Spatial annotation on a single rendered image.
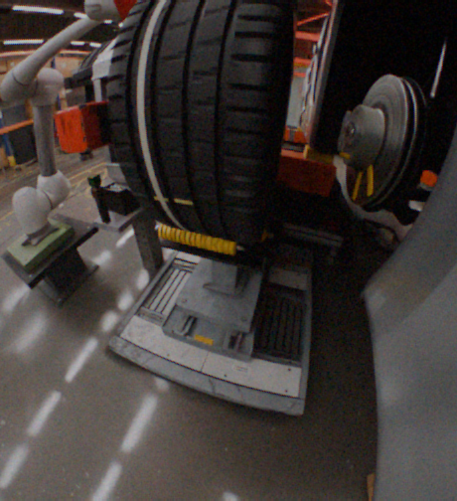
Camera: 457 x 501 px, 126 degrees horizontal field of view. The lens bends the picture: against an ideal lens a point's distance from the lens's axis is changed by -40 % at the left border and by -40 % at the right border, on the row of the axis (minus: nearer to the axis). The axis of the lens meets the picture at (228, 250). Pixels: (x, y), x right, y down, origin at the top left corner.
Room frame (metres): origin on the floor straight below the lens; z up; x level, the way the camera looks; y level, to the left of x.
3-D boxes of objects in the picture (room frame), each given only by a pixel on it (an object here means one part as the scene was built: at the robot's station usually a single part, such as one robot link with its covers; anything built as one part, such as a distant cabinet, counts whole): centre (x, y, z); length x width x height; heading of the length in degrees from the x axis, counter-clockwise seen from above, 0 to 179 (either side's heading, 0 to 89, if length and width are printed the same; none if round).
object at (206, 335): (0.53, 0.01, 0.13); 0.50 x 0.36 x 0.10; 166
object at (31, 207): (0.64, 1.07, 0.51); 0.18 x 0.16 x 0.22; 177
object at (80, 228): (0.63, 1.07, 0.15); 0.50 x 0.50 x 0.30; 74
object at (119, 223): (0.80, 0.47, 0.44); 0.43 x 0.17 x 0.03; 166
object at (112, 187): (0.77, 0.48, 0.51); 0.20 x 0.14 x 0.13; 158
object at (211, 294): (0.56, 0.00, 0.32); 0.40 x 0.30 x 0.28; 166
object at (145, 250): (0.83, 0.46, 0.21); 0.10 x 0.10 x 0.42; 76
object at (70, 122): (0.30, 0.24, 0.85); 0.09 x 0.08 x 0.07; 166
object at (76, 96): (0.49, 0.40, 0.93); 0.09 x 0.05 x 0.05; 76
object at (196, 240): (0.46, 0.10, 0.51); 0.29 x 0.06 x 0.06; 76
